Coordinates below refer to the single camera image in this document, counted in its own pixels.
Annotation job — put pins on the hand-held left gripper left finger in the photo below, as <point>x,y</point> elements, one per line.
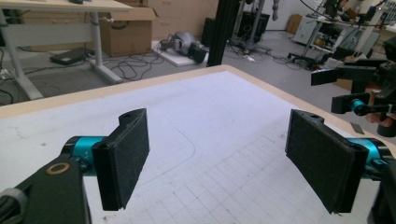
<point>121,161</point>

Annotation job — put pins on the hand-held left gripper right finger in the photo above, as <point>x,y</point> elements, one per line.
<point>323,161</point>

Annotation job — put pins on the grey tape piece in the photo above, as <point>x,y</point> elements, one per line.
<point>357,128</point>

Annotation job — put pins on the cluttered work table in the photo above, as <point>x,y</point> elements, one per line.
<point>339,34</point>

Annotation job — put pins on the small cardboard box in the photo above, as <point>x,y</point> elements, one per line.
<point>294,24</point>

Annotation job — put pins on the black box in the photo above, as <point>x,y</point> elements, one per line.
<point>253,28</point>

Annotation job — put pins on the white grid mat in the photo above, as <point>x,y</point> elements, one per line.
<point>218,124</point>

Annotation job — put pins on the white floor board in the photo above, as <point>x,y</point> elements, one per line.
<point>174,59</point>

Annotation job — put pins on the flat black device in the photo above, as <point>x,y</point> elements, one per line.
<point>70,56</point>

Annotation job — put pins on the brown cardboard box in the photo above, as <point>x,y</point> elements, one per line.
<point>127,34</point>

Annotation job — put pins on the grey robot head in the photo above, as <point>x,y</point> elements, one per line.
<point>183,43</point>

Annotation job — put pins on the white desk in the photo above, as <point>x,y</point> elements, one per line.
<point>46,34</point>

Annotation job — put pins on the black metal frame stand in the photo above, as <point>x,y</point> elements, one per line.
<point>222,31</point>

